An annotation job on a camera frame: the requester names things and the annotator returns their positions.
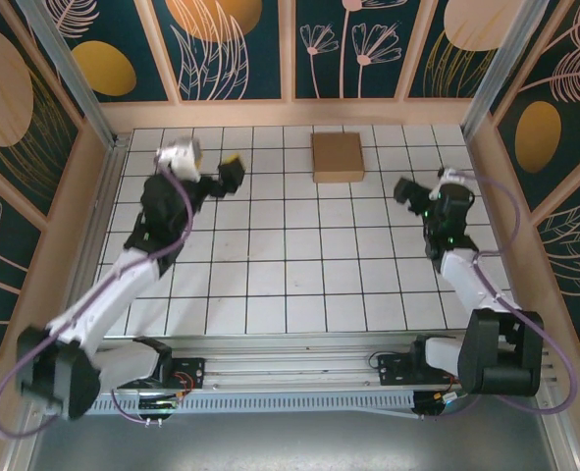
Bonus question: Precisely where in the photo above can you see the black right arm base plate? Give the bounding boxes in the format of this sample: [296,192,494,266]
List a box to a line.
[377,351,467,387]

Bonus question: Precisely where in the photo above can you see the grey metal sheet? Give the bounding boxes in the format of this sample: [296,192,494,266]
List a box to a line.
[4,387,580,471]

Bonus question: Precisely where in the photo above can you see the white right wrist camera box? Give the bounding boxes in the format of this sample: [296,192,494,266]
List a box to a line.
[435,167,476,191]

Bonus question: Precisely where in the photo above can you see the teal wall panel single flower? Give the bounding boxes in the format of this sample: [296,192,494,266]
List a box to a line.
[0,151,43,357]

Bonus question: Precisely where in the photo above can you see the teal wall panel feather oval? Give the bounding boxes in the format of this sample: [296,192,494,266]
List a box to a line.
[493,0,580,212]

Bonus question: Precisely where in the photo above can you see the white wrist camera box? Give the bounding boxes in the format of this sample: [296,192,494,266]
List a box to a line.
[154,138,205,182]
[435,167,476,191]

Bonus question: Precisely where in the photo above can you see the teal wall panel yellow oval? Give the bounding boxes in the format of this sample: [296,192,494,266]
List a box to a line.
[38,0,173,104]

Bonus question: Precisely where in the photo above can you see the teal wall panel pink leaves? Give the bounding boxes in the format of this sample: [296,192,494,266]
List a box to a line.
[537,181,580,349]

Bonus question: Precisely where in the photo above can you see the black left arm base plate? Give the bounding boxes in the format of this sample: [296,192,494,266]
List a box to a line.
[169,356,207,390]

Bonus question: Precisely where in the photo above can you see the teal wall panel cream circle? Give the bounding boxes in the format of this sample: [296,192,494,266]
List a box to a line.
[406,0,531,99]

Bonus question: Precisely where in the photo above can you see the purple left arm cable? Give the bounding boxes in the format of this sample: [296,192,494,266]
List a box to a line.
[0,169,195,438]

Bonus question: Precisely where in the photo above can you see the small controller circuit board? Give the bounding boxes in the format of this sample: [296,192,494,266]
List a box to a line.
[136,392,185,411]
[414,390,472,418]

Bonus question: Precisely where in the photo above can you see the grey slotted cable duct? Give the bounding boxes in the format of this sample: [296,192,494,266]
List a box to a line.
[85,390,418,418]

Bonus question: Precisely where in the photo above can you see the brown cardboard paper box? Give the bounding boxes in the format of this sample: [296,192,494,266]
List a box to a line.
[310,131,367,184]

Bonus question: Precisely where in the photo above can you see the aluminium side rail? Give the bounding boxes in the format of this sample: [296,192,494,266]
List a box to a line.
[48,136,133,354]

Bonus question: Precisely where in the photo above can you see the aluminium frame post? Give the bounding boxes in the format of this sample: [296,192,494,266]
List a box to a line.
[17,0,120,148]
[460,0,549,143]

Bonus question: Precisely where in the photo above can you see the teal wall panel large cream disc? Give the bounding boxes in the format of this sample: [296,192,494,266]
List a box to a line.
[0,0,82,217]

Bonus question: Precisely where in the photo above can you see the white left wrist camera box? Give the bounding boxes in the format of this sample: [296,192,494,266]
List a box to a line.
[154,138,205,182]

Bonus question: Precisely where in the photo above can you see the teal wall panel pink flowers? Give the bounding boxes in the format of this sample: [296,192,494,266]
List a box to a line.
[293,0,431,101]

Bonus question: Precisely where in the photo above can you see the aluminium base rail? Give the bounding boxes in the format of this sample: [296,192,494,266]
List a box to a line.
[24,331,555,393]

